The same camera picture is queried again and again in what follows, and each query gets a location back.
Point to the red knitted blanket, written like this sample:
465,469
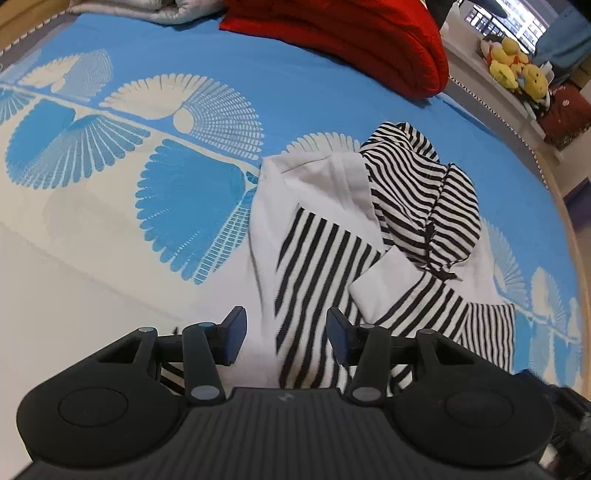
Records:
369,37

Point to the blue curtain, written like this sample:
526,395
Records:
570,32

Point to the red box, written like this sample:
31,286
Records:
565,113

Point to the black white striped baby garment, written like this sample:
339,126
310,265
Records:
318,258

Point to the yellow plush toy pile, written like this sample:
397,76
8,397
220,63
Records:
517,67

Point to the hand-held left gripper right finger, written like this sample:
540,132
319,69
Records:
338,338

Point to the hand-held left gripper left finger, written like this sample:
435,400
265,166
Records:
236,333

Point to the window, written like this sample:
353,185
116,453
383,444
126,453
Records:
503,25

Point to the white window bench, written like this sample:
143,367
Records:
489,94

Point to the dark object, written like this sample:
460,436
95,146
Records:
572,429

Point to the grey quilt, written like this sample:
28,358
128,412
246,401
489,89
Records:
152,10

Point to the purple box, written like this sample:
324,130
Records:
579,196

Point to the blue white patterned bedsheet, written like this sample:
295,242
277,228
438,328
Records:
277,92

